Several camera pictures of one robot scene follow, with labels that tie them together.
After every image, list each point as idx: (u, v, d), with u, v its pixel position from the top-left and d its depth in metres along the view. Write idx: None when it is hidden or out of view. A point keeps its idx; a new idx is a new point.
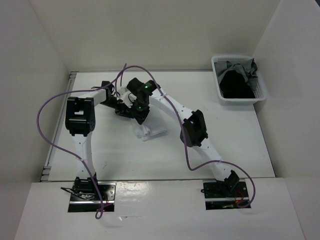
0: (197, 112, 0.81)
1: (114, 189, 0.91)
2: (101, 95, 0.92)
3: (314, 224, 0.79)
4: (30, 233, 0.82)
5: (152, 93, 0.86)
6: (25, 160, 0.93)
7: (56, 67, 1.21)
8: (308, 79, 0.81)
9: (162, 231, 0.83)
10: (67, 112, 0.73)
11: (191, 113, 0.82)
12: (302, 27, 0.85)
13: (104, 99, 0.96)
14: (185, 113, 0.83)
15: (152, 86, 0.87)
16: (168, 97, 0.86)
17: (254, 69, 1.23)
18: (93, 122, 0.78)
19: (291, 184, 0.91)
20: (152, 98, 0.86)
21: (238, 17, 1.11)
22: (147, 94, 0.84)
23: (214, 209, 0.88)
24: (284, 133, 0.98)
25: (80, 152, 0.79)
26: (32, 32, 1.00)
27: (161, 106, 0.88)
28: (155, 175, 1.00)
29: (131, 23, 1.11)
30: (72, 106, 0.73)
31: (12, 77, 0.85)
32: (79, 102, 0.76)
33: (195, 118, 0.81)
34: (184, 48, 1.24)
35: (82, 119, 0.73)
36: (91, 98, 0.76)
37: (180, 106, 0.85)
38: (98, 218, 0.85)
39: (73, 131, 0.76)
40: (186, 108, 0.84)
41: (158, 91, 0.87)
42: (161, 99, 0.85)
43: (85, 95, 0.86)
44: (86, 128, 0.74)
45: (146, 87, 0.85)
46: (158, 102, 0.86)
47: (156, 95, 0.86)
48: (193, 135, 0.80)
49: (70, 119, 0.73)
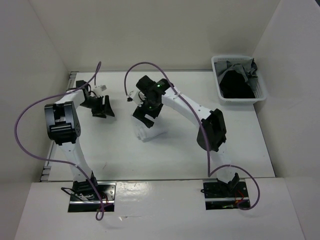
0: (215, 111, 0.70)
1: (114, 188, 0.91)
2: (79, 97, 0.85)
3: (314, 225, 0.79)
4: (30, 234, 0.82)
5: (165, 92, 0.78)
6: (25, 160, 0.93)
7: (55, 67, 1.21)
8: (308, 79, 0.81)
9: (162, 231, 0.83)
10: (47, 121, 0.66)
11: (209, 112, 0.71)
12: (302, 27, 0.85)
13: (83, 99, 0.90)
14: (202, 113, 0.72)
15: (164, 84, 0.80)
16: (183, 96, 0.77)
17: (254, 69, 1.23)
18: (78, 126, 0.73)
19: (291, 184, 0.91)
20: (165, 97, 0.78)
21: (238, 17, 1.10)
22: (160, 93, 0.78)
23: (214, 209, 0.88)
24: (284, 133, 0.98)
25: (73, 159, 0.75)
26: (31, 31, 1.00)
27: (175, 106, 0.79)
28: (156, 175, 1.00)
29: (131, 23, 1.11)
30: (51, 114, 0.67)
31: (12, 77, 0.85)
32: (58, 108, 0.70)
33: (214, 119, 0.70)
34: (184, 48, 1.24)
35: (66, 125, 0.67)
36: (70, 102, 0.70)
37: (196, 105, 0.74)
38: (98, 219, 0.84)
39: (59, 141, 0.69)
40: (203, 107, 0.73)
41: (172, 90, 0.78)
42: (175, 98, 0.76)
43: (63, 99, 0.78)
44: (73, 133, 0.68)
45: (158, 86, 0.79)
46: (172, 102, 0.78)
47: (170, 94, 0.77)
48: (211, 137, 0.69)
49: (53, 128, 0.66)
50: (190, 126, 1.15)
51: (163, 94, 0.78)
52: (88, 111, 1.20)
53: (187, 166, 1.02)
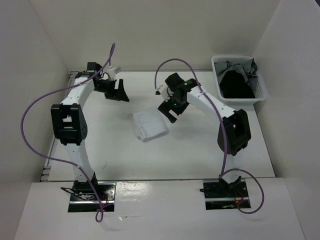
0: (239, 110, 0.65)
1: (114, 188, 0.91)
2: (89, 87, 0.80)
3: (314, 225, 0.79)
4: (29, 234, 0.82)
5: (191, 90, 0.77)
6: (25, 160, 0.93)
7: (55, 67, 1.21)
8: (308, 79, 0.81)
9: (162, 231, 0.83)
10: (54, 122, 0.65)
11: (233, 111, 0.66)
12: (302, 28, 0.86)
13: (93, 87, 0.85)
14: (225, 112, 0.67)
15: (192, 83, 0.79)
16: (208, 94, 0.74)
17: (254, 69, 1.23)
18: (85, 126, 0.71)
19: (291, 183, 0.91)
20: (190, 94, 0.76)
21: (238, 17, 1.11)
22: (186, 91, 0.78)
23: (214, 209, 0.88)
24: (284, 133, 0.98)
25: (76, 160, 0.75)
26: (31, 31, 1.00)
27: (199, 105, 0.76)
28: (156, 175, 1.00)
29: (131, 23, 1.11)
30: (57, 117, 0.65)
31: (12, 77, 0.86)
32: (64, 108, 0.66)
33: (237, 119, 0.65)
34: (184, 48, 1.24)
35: (72, 128, 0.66)
36: (78, 106, 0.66)
37: (220, 104, 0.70)
38: (98, 221, 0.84)
39: (65, 141, 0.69)
40: (227, 107, 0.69)
41: (198, 88, 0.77)
42: (200, 95, 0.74)
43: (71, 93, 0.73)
44: (79, 137, 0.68)
45: (185, 84, 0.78)
46: (196, 100, 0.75)
47: (195, 92, 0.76)
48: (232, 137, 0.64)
49: (59, 129, 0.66)
50: (191, 126, 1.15)
51: (189, 92, 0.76)
52: (88, 111, 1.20)
53: (187, 166, 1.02)
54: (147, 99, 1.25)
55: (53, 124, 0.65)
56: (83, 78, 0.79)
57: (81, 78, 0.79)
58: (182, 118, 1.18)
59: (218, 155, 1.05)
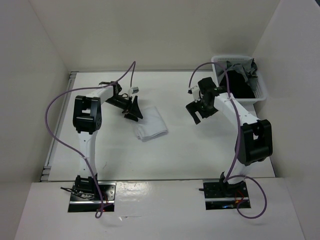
0: (263, 121, 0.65)
1: (114, 188, 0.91)
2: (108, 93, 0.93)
3: (314, 224, 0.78)
4: (29, 234, 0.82)
5: (219, 95, 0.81)
6: (25, 160, 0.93)
7: (55, 67, 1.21)
8: (308, 79, 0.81)
9: (161, 232, 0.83)
10: (75, 110, 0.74)
11: (256, 120, 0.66)
12: (302, 28, 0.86)
13: (111, 94, 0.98)
14: (247, 119, 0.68)
15: (222, 90, 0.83)
16: (235, 101, 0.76)
17: (254, 69, 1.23)
18: (100, 119, 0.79)
19: (292, 184, 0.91)
20: (218, 99, 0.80)
21: (238, 17, 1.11)
22: (214, 95, 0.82)
23: (214, 209, 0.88)
24: (284, 134, 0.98)
25: (84, 151, 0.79)
26: (31, 30, 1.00)
27: (224, 109, 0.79)
28: (156, 175, 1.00)
29: (131, 22, 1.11)
30: (79, 105, 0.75)
31: (12, 77, 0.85)
32: (86, 100, 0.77)
33: (259, 129, 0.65)
34: (185, 48, 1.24)
35: (89, 117, 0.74)
36: (98, 99, 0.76)
37: (245, 111, 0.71)
38: (97, 217, 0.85)
39: (79, 130, 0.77)
40: (251, 115, 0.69)
41: (227, 95, 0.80)
42: (226, 101, 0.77)
43: (93, 92, 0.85)
44: (93, 126, 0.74)
45: (215, 89, 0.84)
46: (223, 105, 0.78)
47: (223, 97, 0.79)
48: (249, 144, 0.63)
49: (77, 117, 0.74)
50: (191, 126, 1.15)
51: (216, 96, 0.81)
52: None
53: (187, 166, 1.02)
54: (147, 99, 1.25)
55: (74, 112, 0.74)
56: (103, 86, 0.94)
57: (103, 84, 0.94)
58: (182, 118, 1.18)
59: (218, 155, 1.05)
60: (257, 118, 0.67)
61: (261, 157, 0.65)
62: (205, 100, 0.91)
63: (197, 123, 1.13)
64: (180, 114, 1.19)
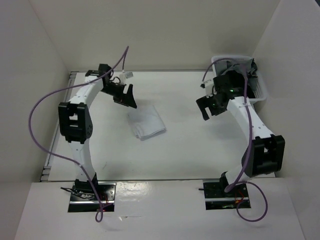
0: (277, 136, 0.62)
1: (114, 189, 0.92)
2: (98, 85, 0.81)
3: (314, 225, 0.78)
4: (29, 234, 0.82)
5: (235, 98, 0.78)
6: (25, 160, 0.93)
7: (55, 67, 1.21)
8: (308, 79, 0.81)
9: (161, 232, 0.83)
10: (61, 119, 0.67)
11: (269, 134, 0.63)
12: (302, 28, 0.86)
13: (102, 85, 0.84)
14: (261, 131, 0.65)
15: (238, 92, 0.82)
16: (250, 109, 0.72)
17: (254, 69, 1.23)
18: (90, 124, 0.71)
19: (292, 184, 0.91)
20: (232, 102, 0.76)
21: (238, 17, 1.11)
22: (229, 97, 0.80)
23: (214, 209, 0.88)
24: (284, 134, 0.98)
25: (78, 158, 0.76)
26: (31, 30, 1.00)
27: (237, 115, 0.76)
28: (156, 175, 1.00)
29: (131, 22, 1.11)
30: (64, 114, 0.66)
31: (12, 77, 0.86)
32: (70, 107, 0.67)
33: (271, 143, 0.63)
34: (184, 48, 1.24)
35: (78, 127, 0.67)
36: (84, 106, 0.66)
37: (259, 122, 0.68)
38: (98, 221, 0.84)
39: (69, 138, 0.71)
40: (265, 127, 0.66)
41: (243, 99, 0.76)
42: (241, 107, 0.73)
43: (80, 91, 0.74)
44: (82, 135, 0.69)
45: (231, 90, 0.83)
46: (236, 110, 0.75)
47: (238, 102, 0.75)
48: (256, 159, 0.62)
49: (64, 126, 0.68)
50: (191, 126, 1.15)
51: (231, 99, 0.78)
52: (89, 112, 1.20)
53: (187, 166, 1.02)
54: (147, 99, 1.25)
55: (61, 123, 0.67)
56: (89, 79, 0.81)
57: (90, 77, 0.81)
58: (182, 118, 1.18)
59: (218, 155, 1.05)
60: (271, 132, 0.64)
61: (267, 171, 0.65)
62: (220, 99, 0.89)
63: (206, 118, 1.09)
64: (181, 114, 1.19)
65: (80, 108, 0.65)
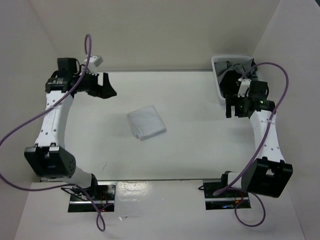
0: (286, 164, 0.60)
1: (114, 188, 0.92)
2: (66, 103, 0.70)
3: (314, 225, 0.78)
4: (29, 234, 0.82)
5: (261, 111, 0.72)
6: (25, 160, 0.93)
7: (55, 67, 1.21)
8: (308, 78, 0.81)
9: (161, 231, 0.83)
10: (34, 168, 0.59)
11: (279, 160, 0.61)
12: (302, 27, 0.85)
13: (71, 99, 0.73)
14: (271, 153, 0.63)
15: (267, 107, 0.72)
16: (272, 127, 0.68)
17: (254, 69, 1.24)
18: (71, 160, 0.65)
19: (292, 183, 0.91)
20: (256, 113, 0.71)
21: (237, 17, 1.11)
22: (255, 107, 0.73)
23: (214, 209, 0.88)
24: (284, 134, 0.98)
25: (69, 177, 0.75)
26: (31, 30, 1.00)
27: (256, 128, 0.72)
28: (156, 175, 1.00)
29: (131, 22, 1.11)
30: (35, 163, 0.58)
31: (12, 76, 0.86)
32: (41, 150, 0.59)
33: (279, 169, 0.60)
34: (184, 47, 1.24)
35: (55, 171, 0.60)
36: (56, 151, 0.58)
37: (274, 143, 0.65)
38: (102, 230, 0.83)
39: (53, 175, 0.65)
40: (278, 151, 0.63)
41: (270, 114, 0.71)
42: (263, 122, 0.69)
43: (47, 126, 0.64)
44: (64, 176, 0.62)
45: (261, 102, 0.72)
46: (257, 123, 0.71)
47: (262, 115, 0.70)
48: (258, 179, 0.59)
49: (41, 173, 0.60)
50: (191, 126, 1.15)
51: (257, 111, 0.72)
52: (89, 112, 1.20)
53: (187, 165, 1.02)
54: (147, 99, 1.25)
55: (34, 169, 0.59)
56: (53, 95, 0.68)
57: (52, 95, 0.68)
58: (182, 118, 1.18)
59: (218, 155, 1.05)
60: (281, 159, 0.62)
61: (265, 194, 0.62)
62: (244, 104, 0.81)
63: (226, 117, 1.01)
64: (181, 114, 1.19)
65: (50, 152, 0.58)
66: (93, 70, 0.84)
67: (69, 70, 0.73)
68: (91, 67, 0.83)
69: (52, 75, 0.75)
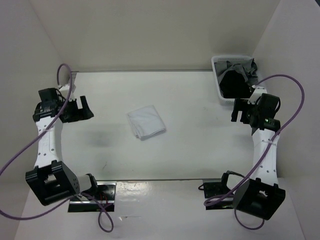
0: (279, 188, 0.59)
1: (114, 189, 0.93)
2: (58, 127, 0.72)
3: (314, 225, 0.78)
4: (28, 234, 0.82)
5: (264, 129, 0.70)
6: (26, 160, 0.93)
7: (55, 67, 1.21)
8: (308, 78, 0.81)
9: (161, 231, 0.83)
10: (38, 191, 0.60)
11: (272, 184, 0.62)
12: (302, 27, 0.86)
13: (61, 124, 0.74)
14: (266, 176, 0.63)
15: (273, 126, 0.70)
16: (272, 148, 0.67)
17: (254, 69, 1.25)
18: (73, 178, 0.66)
19: (292, 183, 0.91)
20: (259, 131, 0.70)
21: (237, 17, 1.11)
22: (258, 124, 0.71)
23: (214, 209, 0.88)
24: (284, 134, 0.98)
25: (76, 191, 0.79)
26: (31, 30, 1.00)
27: (256, 147, 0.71)
28: (156, 175, 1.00)
29: (131, 22, 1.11)
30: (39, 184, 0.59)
31: (12, 76, 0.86)
32: (41, 172, 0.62)
33: (271, 191, 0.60)
34: (184, 48, 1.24)
35: (60, 188, 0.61)
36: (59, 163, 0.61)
37: (271, 165, 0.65)
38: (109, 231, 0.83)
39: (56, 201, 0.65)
40: (273, 174, 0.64)
41: (272, 134, 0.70)
42: (263, 142, 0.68)
43: (44, 149, 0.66)
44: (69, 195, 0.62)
45: (266, 120, 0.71)
46: (258, 142, 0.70)
47: (264, 135, 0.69)
48: (248, 198, 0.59)
49: (45, 197, 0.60)
50: (191, 126, 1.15)
51: (259, 129, 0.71)
52: None
53: (187, 166, 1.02)
54: (147, 99, 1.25)
55: (38, 195, 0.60)
56: (42, 121, 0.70)
57: (42, 121, 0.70)
58: (182, 119, 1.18)
59: (218, 155, 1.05)
60: (275, 182, 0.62)
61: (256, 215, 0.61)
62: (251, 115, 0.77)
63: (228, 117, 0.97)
64: (181, 114, 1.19)
65: (53, 170, 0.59)
66: (70, 97, 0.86)
67: (52, 98, 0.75)
68: (70, 94, 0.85)
69: (36, 107, 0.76)
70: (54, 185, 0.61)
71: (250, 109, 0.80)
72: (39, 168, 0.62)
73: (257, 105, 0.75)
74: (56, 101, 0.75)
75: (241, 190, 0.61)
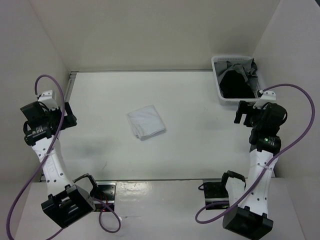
0: (267, 217, 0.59)
1: (114, 189, 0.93)
2: (57, 147, 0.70)
3: (314, 225, 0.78)
4: (28, 234, 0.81)
5: (262, 151, 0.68)
6: (26, 160, 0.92)
7: (55, 67, 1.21)
8: (308, 78, 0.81)
9: (161, 231, 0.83)
10: (58, 219, 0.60)
11: (261, 213, 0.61)
12: (302, 27, 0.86)
13: (59, 142, 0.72)
14: (256, 204, 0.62)
15: (275, 146, 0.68)
16: (267, 172, 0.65)
17: (254, 69, 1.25)
18: (86, 193, 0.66)
19: (292, 184, 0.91)
20: (256, 153, 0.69)
21: (237, 17, 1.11)
22: (257, 143, 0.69)
23: (214, 209, 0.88)
24: (284, 134, 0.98)
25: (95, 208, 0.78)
26: (31, 29, 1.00)
27: (251, 168, 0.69)
28: (155, 175, 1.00)
29: (131, 22, 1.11)
30: (56, 214, 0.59)
31: (12, 76, 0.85)
32: (56, 199, 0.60)
33: (258, 219, 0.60)
34: (184, 47, 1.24)
35: (77, 209, 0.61)
36: (74, 187, 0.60)
37: (262, 193, 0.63)
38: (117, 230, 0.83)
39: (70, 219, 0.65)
40: (264, 202, 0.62)
41: (270, 157, 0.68)
42: (258, 166, 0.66)
43: (52, 175, 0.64)
44: (87, 212, 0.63)
45: (266, 140, 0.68)
46: (254, 165, 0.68)
47: (261, 157, 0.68)
48: (234, 223, 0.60)
49: (64, 221, 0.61)
50: (191, 126, 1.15)
51: (257, 150, 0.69)
52: (89, 112, 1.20)
53: (187, 166, 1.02)
54: (147, 99, 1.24)
55: (58, 220, 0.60)
56: (40, 144, 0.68)
57: (40, 144, 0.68)
58: (182, 119, 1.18)
59: (218, 155, 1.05)
60: (264, 212, 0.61)
61: (243, 234, 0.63)
62: (254, 123, 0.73)
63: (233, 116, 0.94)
64: (180, 114, 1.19)
65: (69, 192, 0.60)
66: (53, 105, 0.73)
67: (39, 114, 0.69)
68: (53, 103, 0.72)
69: (24, 126, 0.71)
70: (69, 207, 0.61)
71: (255, 115, 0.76)
72: (54, 195, 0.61)
73: (261, 116, 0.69)
74: (44, 115, 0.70)
75: (231, 213, 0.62)
